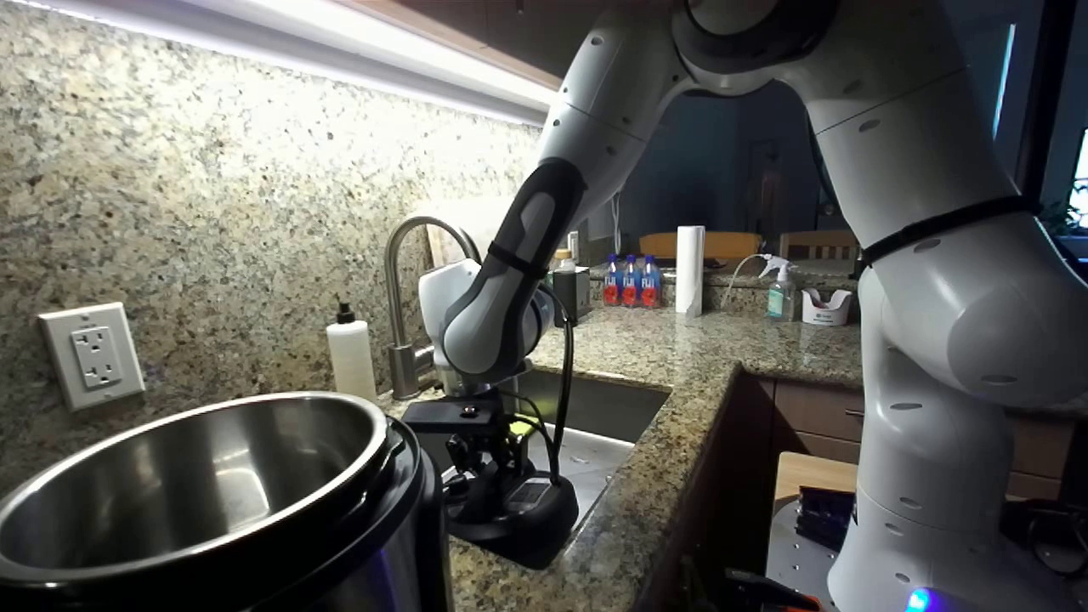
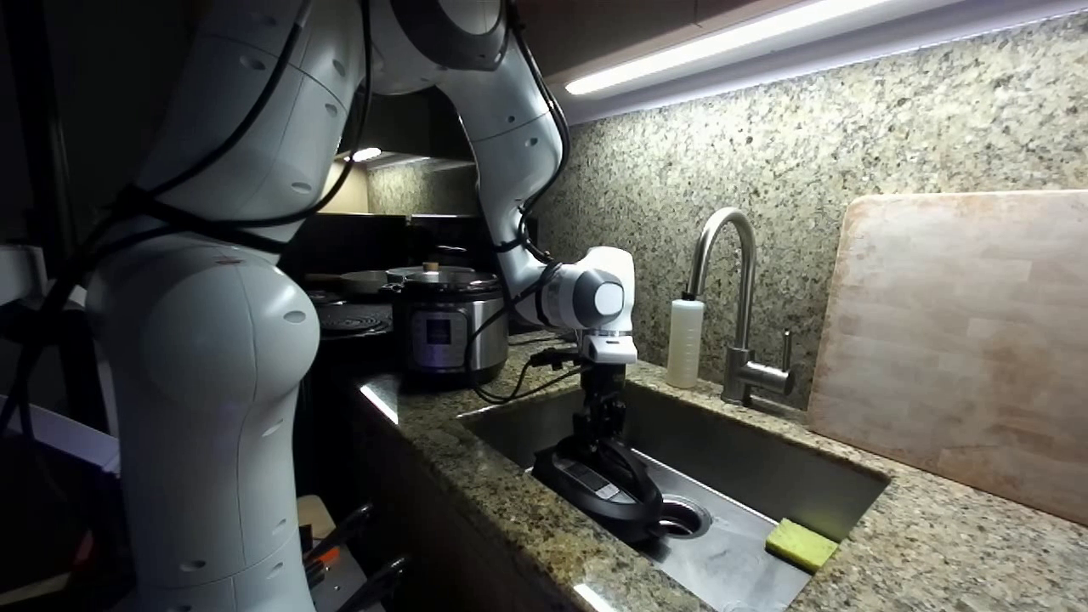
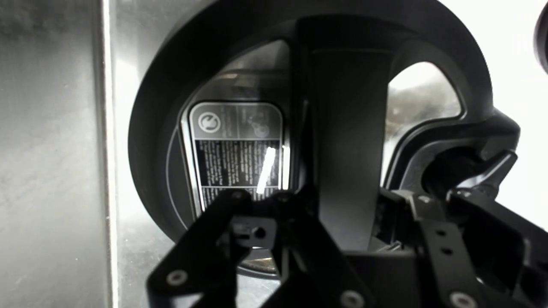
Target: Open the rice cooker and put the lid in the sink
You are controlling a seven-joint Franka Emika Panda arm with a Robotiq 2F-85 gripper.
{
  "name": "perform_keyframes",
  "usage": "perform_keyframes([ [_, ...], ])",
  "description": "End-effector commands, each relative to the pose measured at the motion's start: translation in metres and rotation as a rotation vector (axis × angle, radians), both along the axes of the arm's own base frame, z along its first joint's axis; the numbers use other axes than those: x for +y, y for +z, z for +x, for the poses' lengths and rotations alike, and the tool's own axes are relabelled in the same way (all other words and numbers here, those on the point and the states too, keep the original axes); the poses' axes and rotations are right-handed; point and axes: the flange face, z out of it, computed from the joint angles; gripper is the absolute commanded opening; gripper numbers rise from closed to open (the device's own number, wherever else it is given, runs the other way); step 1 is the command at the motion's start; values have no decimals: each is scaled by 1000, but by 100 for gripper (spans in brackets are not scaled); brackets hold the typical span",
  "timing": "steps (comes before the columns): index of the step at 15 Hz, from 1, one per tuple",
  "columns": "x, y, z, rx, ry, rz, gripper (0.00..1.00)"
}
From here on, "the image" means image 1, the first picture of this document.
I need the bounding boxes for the wooden chair back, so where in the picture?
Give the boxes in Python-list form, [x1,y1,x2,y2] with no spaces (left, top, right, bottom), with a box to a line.
[774,229,864,268]
[634,229,764,271]

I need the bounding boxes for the silver black rice cooker body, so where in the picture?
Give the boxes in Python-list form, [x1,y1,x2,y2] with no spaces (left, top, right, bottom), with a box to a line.
[0,387,453,612]

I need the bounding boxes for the black rice cooker lid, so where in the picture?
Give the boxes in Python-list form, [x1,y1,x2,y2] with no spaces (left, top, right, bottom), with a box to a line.
[443,472,581,571]

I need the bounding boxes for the white soap dispenser bottle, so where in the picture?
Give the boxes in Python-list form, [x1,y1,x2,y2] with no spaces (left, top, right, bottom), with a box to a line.
[324,296,379,403]

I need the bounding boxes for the stainless steel inner pot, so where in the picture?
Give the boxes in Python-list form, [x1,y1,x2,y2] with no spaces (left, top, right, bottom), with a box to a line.
[0,390,394,578]

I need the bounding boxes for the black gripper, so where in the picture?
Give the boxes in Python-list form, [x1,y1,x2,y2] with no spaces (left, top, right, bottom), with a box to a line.
[446,430,526,524]

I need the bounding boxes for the dark cylindrical container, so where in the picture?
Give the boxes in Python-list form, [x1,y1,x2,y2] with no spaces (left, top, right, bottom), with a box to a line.
[550,261,593,335]

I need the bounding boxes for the dark blue box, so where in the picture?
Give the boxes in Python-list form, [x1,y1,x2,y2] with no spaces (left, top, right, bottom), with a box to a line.
[791,485,861,553]

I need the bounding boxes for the stainless steel sink basin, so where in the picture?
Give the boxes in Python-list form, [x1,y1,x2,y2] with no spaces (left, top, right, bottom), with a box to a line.
[405,360,674,576]

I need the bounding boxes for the white wall outlet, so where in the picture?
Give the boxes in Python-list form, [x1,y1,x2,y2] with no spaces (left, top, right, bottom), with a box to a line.
[36,301,149,416]

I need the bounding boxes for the under-cabinet light strip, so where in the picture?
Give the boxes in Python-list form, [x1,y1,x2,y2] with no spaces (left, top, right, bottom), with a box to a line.
[14,0,564,123]

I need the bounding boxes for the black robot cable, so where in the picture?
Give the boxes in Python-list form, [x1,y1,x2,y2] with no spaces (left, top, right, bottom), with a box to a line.
[497,288,579,484]

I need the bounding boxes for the wooden cabinet drawers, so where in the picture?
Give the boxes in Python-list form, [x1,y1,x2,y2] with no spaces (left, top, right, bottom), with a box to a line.
[723,367,1080,502]

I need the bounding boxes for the steel gooseneck faucet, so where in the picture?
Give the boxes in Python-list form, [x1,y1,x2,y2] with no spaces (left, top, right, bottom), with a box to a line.
[379,212,486,403]

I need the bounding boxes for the white paper towel roll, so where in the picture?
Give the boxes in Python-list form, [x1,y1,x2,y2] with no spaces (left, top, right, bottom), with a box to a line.
[674,221,711,321]

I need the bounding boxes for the green spray bottle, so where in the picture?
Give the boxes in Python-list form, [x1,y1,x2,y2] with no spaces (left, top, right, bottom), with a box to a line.
[758,251,798,326]

